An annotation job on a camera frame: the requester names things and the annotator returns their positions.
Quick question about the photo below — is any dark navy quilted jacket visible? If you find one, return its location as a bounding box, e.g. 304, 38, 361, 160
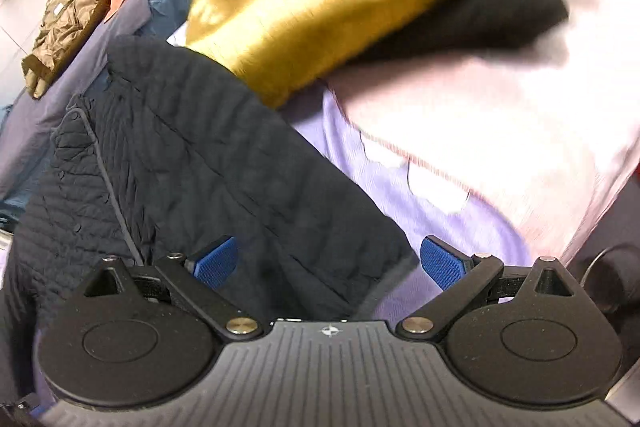
1, 36, 418, 402

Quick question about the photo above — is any lavender cloth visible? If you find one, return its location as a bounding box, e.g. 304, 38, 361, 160
258, 84, 530, 323

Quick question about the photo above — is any white pink striped sheet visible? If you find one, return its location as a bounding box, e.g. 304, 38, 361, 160
328, 0, 639, 262

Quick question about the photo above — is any purple grey blanket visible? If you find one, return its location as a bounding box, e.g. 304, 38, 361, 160
1, 0, 151, 198

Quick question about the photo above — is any black folded garment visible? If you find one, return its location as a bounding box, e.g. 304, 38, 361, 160
349, 0, 568, 65

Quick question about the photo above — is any olive green puffer jacket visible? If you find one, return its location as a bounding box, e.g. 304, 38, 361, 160
22, 0, 111, 100

